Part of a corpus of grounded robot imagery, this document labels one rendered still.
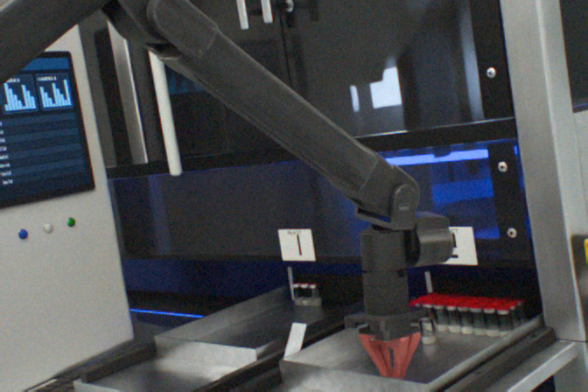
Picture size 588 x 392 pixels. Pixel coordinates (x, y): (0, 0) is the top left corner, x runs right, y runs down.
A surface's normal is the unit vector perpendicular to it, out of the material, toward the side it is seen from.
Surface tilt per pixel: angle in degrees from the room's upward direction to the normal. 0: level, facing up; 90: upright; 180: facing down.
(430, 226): 100
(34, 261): 90
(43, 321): 90
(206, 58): 110
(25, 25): 97
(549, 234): 90
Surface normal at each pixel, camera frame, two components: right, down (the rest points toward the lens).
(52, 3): 0.46, 0.15
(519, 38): -0.68, 0.16
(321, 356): 0.71, -0.06
